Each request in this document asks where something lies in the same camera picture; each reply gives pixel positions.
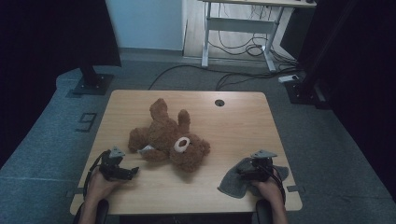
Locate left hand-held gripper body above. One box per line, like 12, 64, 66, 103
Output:
98, 146, 133, 182

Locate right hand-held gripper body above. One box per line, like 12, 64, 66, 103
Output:
246, 149, 278, 183

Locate grey cloth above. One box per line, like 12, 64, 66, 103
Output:
217, 157, 290, 200

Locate brown teddy bear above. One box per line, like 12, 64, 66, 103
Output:
127, 97, 212, 174

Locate person's right hand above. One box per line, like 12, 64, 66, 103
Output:
250, 177, 286, 207

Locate person's left hand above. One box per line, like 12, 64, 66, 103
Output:
85, 170, 126, 203

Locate black tape floor marking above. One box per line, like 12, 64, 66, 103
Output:
75, 112, 98, 133

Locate white power strip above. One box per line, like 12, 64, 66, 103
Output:
277, 74, 300, 84

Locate dark curtain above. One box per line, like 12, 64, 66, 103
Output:
292, 0, 396, 202
0, 0, 122, 169

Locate right hand-held gripper cable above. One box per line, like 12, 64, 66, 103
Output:
261, 163, 287, 205

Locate black stand with base plate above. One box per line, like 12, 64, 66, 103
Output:
284, 0, 332, 110
72, 63, 116, 96

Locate black floor cable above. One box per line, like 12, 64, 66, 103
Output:
148, 63, 302, 91

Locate tangled black cables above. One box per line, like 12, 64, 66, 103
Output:
207, 3, 300, 64

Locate white metal desk frame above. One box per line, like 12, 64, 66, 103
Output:
198, 0, 318, 73

